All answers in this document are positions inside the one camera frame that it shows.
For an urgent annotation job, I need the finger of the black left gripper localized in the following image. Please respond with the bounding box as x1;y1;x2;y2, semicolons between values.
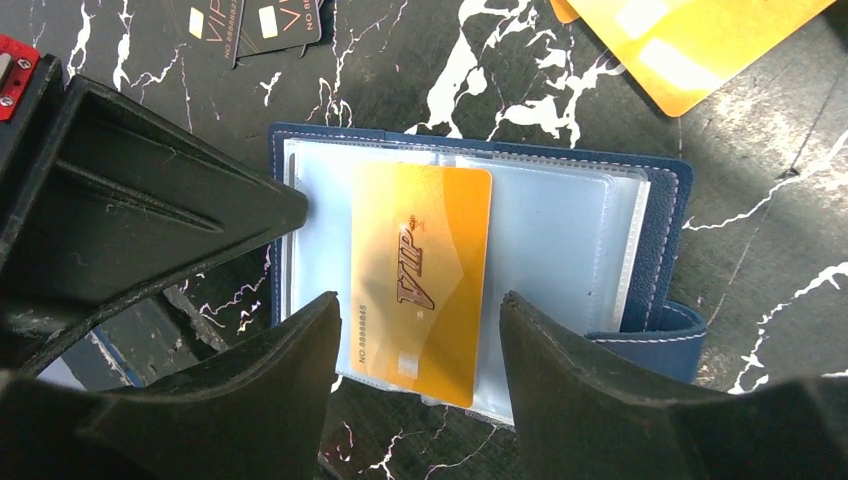
1;56;308;375

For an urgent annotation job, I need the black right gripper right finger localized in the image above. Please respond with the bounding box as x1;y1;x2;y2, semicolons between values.
499;292;847;479

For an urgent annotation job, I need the black card stack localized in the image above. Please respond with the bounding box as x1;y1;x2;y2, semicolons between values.
163;0;323;70

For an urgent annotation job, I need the single orange credit card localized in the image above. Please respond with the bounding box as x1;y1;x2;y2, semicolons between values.
350;161;493;407

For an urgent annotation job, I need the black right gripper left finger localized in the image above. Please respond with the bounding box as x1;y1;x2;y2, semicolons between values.
1;291;341;479

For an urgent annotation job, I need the orange credit card stack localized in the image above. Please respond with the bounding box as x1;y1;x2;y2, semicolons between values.
550;0;832;117

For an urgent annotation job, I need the navy blue card holder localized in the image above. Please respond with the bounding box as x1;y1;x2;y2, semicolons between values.
269;123;706;424

